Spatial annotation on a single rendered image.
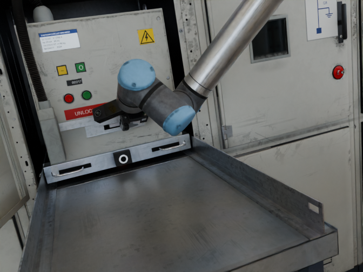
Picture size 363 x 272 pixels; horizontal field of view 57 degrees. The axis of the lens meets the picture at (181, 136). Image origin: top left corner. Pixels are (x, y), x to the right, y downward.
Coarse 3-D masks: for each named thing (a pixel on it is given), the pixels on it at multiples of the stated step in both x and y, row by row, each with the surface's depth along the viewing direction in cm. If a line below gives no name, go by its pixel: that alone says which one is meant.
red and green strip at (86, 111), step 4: (96, 104) 117; (100, 104) 117; (76, 108) 115; (80, 108) 115; (84, 108) 116; (88, 108) 116; (92, 108) 116; (64, 112) 114; (68, 112) 114; (72, 112) 115; (76, 112) 115; (80, 112) 115; (84, 112) 116; (88, 112) 116; (68, 116) 114; (72, 116) 115; (76, 116) 115; (80, 116) 116; (84, 116) 116
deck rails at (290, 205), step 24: (216, 168) 109; (240, 168) 94; (48, 192) 111; (264, 192) 84; (288, 192) 73; (48, 216) 92; (288, 216) 73; (312, 216) 67; (48, 240) 79; (24, 264) 61; (48, 264) 69
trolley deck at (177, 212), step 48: (96, 192) 106; (144, 192) 100; (192, 192) 94; (240, 192) 89; (96, 240) 77; (144, 240) 73; (192, 240) 70; (240, 240) 68; (288, 240) 65; (336, 240) 66
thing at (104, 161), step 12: (144, 144) 124; (156, 144) 125; (168, 144) 127; (96, 156) 119; (108, 156) 120; (132, 156) 123; (144, 156) 125; (156, 156) 126; (48, 168) 114; (60, 168) 116; (72, 168) 117; (84, 168) 118; (96, 168) 120; (108, 168) 121; (48, 180) 115; (60, 180) 116
